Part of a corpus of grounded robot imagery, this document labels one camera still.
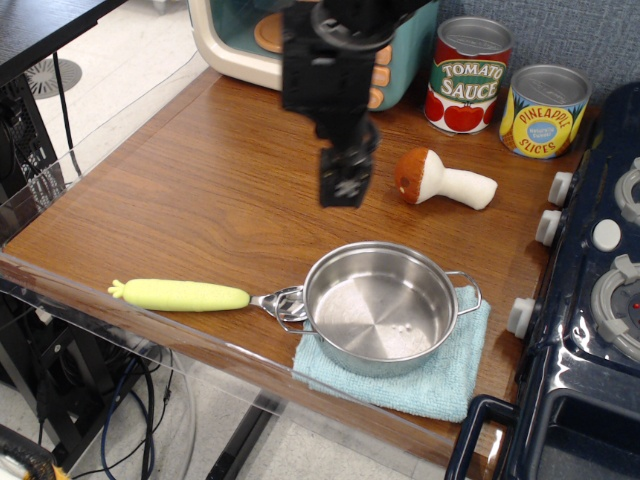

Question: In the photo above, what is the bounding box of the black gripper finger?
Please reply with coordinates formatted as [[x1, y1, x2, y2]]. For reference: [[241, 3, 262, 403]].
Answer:
[[319, 148, 375, 208]]

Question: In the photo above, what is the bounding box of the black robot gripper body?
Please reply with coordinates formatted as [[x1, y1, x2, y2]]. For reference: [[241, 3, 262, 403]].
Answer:
[[282, 9, 379, 155]]

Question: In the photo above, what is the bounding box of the plush brown white mushroom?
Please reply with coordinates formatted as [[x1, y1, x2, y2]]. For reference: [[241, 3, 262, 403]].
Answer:
[[394, 147, 498, 210]]

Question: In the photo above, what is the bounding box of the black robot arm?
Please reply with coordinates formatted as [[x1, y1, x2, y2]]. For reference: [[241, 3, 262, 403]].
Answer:
[[281, 1, 424, 207]]

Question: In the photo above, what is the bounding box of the toy microwave teal cream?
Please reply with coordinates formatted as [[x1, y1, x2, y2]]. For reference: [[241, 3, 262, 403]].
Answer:
[[188, 0, 439, 111]]

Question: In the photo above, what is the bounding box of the stainless steel pot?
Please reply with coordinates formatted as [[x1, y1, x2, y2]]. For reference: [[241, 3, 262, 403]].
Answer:
[[274, 241, 482, 377]]

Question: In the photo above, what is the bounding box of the tomato sauce can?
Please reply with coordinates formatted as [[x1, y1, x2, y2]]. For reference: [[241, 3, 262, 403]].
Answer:
[[424, 16, 514, 134]]

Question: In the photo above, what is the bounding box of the pineapple slices can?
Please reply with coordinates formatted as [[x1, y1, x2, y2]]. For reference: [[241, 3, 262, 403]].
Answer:
[[499, 64, 592, 159]]

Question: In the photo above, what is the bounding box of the white stove knob middle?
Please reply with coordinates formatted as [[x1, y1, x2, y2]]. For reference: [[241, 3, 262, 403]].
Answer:
[[535, 210, 562, 247]]

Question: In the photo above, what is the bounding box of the white stove knob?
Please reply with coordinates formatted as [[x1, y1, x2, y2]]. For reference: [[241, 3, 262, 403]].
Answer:
[[548, 172, 573, 207], [507, 298, 535, 339], [535, 210, 562, 247]]

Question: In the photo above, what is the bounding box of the white stove knob upper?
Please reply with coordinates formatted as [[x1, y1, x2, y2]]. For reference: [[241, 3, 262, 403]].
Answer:
[[548, 172, 573, 207]]

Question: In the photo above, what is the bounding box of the white stove knob lower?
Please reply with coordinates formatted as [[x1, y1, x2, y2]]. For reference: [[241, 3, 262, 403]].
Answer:
[[507, 298, 535, 339]]

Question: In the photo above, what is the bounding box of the light blue cloth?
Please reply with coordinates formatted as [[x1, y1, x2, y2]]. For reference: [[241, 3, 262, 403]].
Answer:
[[293, 301, 491, 423]]

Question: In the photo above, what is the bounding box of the black side table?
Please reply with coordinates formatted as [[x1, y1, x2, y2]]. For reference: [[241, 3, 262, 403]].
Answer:
[[1, 0, 124, 85]]

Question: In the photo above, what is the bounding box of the dark blue toy stove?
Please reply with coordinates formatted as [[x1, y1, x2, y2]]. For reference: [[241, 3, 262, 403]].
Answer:
[[446, 82, 639, 479]]

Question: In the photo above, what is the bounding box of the spoon with yellow handle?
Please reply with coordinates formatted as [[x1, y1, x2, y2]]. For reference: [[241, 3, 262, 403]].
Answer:
[[107, 279, 307, 322]]

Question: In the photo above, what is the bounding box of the blue cable under table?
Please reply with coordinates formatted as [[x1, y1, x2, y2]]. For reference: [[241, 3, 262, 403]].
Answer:
[[99, 355, 156, 480]]

